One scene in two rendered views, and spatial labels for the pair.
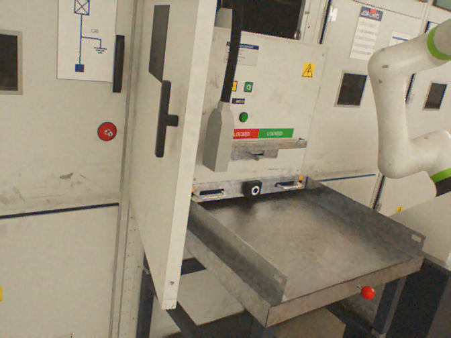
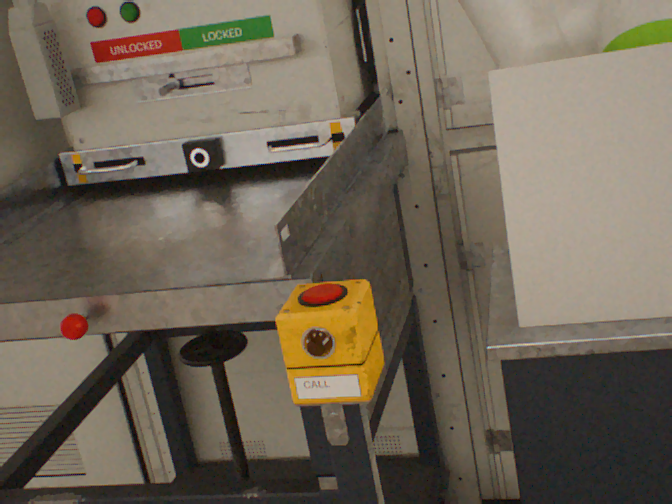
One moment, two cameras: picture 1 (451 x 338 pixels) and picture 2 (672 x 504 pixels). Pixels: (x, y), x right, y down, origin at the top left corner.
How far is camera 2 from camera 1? 1.61 m
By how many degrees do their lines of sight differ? 51
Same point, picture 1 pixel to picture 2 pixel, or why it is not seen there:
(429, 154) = (577, 12)
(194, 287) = (275, 370)
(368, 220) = (318, 207)
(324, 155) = not seen: hidden behind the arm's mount
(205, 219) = (13, 201)
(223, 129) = (15, 40)
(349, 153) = not seen: hidden behind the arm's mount
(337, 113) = not seen: outside the picture
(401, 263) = (215, 287)
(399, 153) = (491, 26)
